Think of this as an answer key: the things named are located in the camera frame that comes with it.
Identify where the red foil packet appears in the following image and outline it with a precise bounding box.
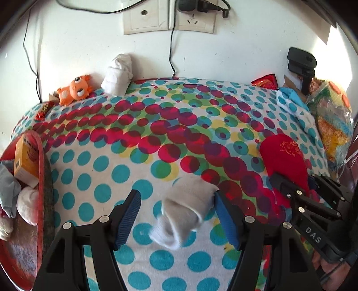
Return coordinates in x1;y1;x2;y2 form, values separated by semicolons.
251;73;279;90

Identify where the clear bag of snacks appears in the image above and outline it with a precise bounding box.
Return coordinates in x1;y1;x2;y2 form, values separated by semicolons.
306;80;354;174

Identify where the black charger cable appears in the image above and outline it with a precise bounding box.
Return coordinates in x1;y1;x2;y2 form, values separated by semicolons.
169;26;177;77

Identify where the brown cardboard piece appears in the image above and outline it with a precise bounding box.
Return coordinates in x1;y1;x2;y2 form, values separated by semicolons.
282;75;308;97

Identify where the small red packet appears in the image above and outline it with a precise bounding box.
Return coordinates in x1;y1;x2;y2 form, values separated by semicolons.
35;102;56;121

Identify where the red sock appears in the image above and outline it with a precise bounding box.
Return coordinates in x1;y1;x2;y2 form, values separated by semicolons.
259;134;312;227

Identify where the black clamp stand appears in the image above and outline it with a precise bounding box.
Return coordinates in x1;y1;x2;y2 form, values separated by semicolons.
287;47;316;96

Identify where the plain blue cloth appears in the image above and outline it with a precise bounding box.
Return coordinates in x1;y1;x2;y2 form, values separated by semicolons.
277;87;308;108

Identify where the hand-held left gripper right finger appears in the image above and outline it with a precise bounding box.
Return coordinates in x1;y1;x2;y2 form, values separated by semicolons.
214;191;319;291

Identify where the polka dot cloth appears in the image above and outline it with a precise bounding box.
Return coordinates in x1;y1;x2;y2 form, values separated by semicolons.
10;78;330;291

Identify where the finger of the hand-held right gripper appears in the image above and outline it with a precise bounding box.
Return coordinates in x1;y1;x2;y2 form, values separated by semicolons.
270;173;340;221
309;174;354;205

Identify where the red tray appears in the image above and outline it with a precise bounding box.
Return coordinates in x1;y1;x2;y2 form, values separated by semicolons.
0;130;53;291

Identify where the orange cardboard box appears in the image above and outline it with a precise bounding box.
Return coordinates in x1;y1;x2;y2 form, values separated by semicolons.
14;135;40;188

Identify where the white plastic-wrapped bundle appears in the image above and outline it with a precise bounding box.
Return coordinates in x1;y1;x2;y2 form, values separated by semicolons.
0;217;13;241

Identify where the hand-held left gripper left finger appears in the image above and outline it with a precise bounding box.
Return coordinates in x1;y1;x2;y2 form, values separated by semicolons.
32;190;142;291

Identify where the grey and white sock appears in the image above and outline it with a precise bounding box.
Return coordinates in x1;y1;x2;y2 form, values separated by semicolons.
149;177;220;250

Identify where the black plug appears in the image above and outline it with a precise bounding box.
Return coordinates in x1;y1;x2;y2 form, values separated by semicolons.
197;0;231;19

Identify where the white wall socket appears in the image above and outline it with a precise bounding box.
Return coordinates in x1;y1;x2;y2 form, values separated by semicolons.
168;0;217;34
123;0;172;35

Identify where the black charger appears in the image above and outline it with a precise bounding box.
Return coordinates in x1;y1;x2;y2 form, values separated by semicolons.
177;0;199;13

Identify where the thin black cable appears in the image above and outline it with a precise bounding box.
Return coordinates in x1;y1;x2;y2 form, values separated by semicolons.
23;17;42;103

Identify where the orange toy figure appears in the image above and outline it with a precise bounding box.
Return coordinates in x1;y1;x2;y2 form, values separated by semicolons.
57;74;94;106

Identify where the black looping cable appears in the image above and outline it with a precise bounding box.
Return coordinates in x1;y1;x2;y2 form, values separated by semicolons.
56;0;140;14

